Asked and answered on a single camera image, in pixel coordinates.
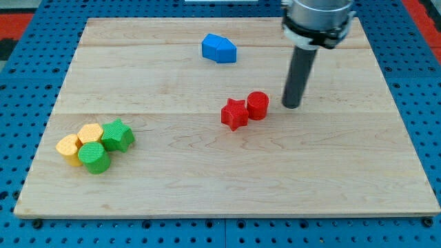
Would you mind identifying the blue cube block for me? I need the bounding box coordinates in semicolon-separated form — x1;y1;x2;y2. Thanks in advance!
201;33;223;61

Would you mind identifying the red star block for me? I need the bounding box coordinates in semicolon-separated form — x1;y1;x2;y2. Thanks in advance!
221;99;249;132

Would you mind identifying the red cylinder block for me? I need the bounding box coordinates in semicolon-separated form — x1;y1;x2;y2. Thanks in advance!
247;91;269;121

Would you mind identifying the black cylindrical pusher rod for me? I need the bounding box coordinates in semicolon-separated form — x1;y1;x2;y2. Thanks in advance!
282;46;317;109

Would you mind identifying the blue pentagon block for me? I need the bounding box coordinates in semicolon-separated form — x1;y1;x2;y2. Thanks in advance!
215;38;237;63

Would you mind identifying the yellow heart block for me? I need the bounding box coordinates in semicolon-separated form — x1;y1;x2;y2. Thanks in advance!
55;134;83;167

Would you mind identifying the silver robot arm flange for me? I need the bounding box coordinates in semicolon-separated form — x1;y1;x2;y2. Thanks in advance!
281;0;356;50

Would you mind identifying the wooden board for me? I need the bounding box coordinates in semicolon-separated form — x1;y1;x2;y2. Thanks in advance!
14;18;440;219

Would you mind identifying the green cylinder block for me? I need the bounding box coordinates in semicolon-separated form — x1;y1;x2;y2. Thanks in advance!
78;142;111;174

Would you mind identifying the yellow hexagon block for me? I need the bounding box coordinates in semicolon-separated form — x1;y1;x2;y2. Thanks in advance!
77;123;103;144

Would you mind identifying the green star block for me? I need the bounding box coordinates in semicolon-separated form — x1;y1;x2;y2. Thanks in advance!
101;118;135;153

